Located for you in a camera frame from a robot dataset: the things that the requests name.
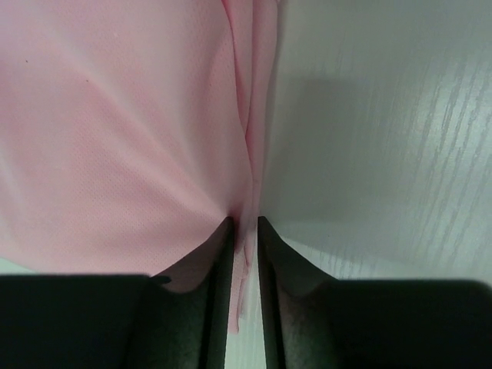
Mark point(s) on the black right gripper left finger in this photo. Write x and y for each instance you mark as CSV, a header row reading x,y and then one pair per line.
x,y
175,319

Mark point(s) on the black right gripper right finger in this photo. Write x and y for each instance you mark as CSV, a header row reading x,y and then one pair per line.
x,y
313,320

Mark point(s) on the pink t shirt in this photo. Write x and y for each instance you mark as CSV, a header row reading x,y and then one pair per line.
x,y
130,130

